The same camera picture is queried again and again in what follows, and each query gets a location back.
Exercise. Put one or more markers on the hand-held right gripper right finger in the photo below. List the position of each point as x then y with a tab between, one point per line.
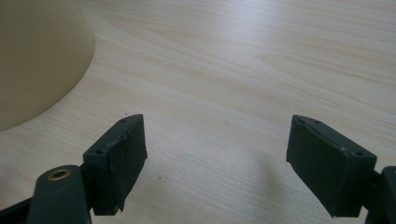
323	161

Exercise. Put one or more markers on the beige plastic bucket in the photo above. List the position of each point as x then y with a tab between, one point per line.
37	56

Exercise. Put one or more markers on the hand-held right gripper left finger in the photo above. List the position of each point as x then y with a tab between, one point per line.
116	165

